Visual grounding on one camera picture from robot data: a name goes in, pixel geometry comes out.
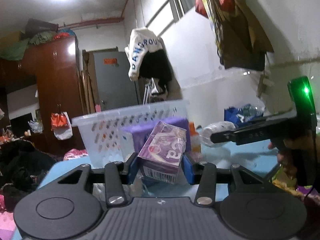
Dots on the dark red wooden wardrobe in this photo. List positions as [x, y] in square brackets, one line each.
[53, 67]

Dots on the black clothing pile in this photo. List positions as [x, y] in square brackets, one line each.
[23, 167]

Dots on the brown hanging bags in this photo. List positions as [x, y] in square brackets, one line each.
[241, 40]

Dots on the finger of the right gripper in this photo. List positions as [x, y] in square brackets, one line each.
[225, 136]

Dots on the grey metal door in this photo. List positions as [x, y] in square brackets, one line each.
[115, 88]

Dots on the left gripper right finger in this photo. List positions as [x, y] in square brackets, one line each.
[192, 168]

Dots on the small purple product box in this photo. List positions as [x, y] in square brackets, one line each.
[161, 155]

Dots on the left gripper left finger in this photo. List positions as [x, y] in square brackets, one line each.
[130, 169]

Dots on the dark blue shopping bag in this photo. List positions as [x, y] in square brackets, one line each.
[243, 116]

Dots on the white plastic laundry basket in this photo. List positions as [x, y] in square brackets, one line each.
[100, 132]

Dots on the clear plastic bottle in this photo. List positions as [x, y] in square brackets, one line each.
[214, 128]

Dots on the person right hand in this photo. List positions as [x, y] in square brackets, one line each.
[301, 161]

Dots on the red hanging bag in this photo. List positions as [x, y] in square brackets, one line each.
[200, 9]

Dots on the white black hanging jacket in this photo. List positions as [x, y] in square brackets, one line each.
[148, 59]

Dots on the orange white hanging bag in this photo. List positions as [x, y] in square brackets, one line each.
[61, 125]

